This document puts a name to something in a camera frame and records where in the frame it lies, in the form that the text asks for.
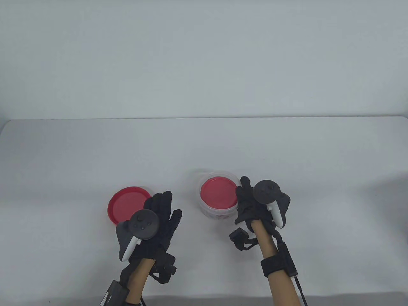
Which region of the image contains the person's right hand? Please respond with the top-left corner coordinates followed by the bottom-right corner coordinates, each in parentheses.
top-left (235, 176), bottom-right (274, 227)

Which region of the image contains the person's left hand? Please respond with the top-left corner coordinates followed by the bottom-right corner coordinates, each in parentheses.
top-left (129, 191), bottom-right (183, 265)

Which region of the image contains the large clear food storage container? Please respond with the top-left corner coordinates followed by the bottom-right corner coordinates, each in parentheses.
top-left (196, 171), bottom-right (243, 221)

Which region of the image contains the medium red container lid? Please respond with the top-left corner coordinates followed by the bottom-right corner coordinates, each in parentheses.
top-left (200, 177), bottom-right (239, 210)

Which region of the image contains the large red container lid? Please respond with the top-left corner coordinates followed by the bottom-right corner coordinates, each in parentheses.
top-left (107, 187), bottom-right (152, 227)

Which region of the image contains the black and white controller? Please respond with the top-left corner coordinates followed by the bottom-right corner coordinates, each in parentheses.
top-left (116, 209), bottom-right (160, 262)
top-left (253, 180), bottom-right (291, 229)

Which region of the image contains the black wrist pack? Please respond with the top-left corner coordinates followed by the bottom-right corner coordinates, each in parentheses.
top-left (261, 242), bottom-right (298, 279)
top-left (101, 280), bottom-right (130, 306)

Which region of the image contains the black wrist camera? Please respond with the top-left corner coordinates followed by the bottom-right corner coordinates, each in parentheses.
top-left (229, 227), bottom-right (259, 252)
top-left (150, 253), bottom-right (177, 284)

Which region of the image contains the black cable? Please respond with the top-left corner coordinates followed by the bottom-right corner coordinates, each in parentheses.
top-left (292, 276), bottom-right (308, 306)

